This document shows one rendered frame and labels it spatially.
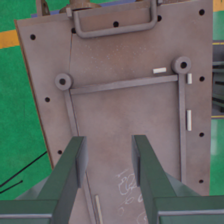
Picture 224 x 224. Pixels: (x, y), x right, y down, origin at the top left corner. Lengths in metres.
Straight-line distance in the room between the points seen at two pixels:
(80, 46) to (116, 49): 0.09
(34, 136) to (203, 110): 1.91
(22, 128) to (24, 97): 0.37
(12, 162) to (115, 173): 2.02
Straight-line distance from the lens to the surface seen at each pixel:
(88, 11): 0.58
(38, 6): 0.65
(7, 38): 2.09
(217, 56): 1.72
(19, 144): 2.27
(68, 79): 0.41
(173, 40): 0.45
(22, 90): 2.05
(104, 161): 0.49
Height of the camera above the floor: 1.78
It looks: 75 degrees down
